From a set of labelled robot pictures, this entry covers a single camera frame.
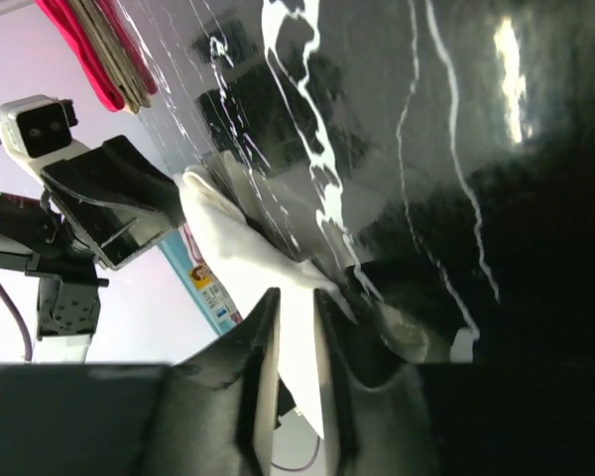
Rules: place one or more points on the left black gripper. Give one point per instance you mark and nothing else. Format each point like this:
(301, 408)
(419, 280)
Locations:
(113, 204)

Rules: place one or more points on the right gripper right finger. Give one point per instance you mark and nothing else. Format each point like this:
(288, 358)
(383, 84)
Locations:
(373, 414)

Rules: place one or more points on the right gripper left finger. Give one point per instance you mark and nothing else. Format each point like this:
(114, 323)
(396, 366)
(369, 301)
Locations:
(218, 410)

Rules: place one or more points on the white t shirt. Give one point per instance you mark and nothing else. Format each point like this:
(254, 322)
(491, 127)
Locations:
(247, 265)

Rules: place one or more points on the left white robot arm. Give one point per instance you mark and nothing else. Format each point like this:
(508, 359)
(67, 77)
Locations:
(68, 302)

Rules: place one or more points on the teal plastic basket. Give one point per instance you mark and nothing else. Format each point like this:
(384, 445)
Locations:
(215, 303)

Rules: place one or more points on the folded red t shirt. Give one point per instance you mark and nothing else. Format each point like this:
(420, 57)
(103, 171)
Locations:
(63, 18)

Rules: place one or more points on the folded beige t shirt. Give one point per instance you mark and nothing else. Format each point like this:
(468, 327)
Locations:
(116, 53)

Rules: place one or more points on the black marble pattern mat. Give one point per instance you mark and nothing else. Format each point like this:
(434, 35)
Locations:
(434, 159)

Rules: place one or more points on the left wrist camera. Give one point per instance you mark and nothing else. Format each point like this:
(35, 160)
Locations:
(35, 132)

